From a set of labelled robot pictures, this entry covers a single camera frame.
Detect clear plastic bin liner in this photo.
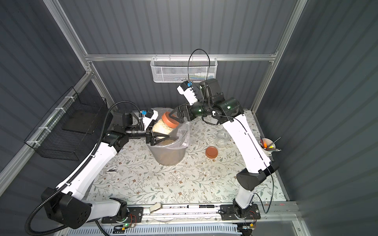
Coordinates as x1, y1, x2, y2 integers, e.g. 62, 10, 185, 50
142, 108, 190, 149

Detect white utensil cup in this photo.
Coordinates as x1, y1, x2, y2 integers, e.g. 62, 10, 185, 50
259, 137, 282, 157

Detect white perforated vent strip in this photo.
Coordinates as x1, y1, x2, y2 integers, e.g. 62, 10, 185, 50
66, 223, 246, 236

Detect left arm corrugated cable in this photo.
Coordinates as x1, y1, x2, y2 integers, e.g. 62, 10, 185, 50
25, 101, 142, 236

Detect floral table mat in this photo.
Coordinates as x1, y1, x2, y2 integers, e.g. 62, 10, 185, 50
84, 110, 287, 206

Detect black wire basket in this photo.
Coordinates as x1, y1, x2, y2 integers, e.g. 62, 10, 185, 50
24, 89, 108, 161

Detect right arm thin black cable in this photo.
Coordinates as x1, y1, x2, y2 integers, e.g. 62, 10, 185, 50
187, 48, 211, 83

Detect white wire mesh basket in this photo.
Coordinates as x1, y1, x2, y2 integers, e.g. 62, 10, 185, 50
150, 58, 218, 83

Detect grey trash bin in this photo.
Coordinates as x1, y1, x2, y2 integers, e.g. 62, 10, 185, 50
148, 108, 190, 166

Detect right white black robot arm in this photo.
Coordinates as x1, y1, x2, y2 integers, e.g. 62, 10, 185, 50
168, 79, 279, 217

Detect small black white clip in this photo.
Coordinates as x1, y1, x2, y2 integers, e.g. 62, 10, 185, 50
107, 167, 118, 173

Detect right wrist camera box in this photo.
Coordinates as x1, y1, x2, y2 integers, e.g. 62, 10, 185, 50
177, 81, 202, 106

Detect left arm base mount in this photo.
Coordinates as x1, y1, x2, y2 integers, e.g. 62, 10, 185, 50
101, 207, 144, 224

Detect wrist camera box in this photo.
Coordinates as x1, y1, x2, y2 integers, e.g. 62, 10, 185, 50
140, 109, 158, 130
177, 81, 202, 106

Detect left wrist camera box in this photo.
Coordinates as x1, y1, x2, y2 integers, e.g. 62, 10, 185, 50
140, 109, 158, 130

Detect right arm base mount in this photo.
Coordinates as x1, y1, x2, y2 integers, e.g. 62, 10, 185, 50
218, 204, 261, 221

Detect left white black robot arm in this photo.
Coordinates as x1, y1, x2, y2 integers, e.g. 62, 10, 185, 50
41, 109, 167, 229

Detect markers in white basket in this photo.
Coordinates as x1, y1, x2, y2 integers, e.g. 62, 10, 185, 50
170, 72, 216, 82

